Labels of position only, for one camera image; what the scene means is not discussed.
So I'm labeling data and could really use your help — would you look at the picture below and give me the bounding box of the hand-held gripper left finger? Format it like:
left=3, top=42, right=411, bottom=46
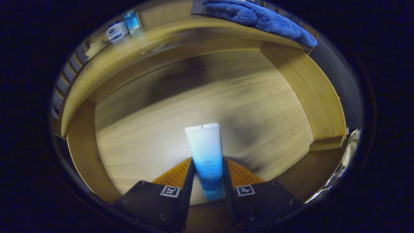
left=113, top=158, right=196, bottom=232

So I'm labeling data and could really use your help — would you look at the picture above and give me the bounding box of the wooden drawer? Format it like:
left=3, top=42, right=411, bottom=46
left=66, top=40, right=348, bottom=233

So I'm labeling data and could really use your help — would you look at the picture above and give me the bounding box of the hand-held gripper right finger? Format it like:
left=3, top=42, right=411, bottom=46
left=223, top=157, right=304, bottom=227

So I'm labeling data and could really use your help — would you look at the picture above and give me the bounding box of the white bottle with blue cap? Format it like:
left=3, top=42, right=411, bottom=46
left=106, top=22, right=130, bottom=43

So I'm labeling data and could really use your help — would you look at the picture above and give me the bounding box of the blue towel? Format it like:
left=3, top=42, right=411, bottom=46
left=202, top=0, right=318, bottom=47

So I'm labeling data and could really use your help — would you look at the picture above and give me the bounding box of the blue pump bottle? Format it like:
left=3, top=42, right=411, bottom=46
left=123, top=11, right=143, bottom=33

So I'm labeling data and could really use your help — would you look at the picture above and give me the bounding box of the beige lidded ceramic cup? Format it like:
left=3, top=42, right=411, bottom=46
left=85, top=39, right=109, bottom=59

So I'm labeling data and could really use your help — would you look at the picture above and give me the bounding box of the blue and white tube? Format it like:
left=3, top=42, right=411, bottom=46
left=185, top=123, right=226, bottom=201

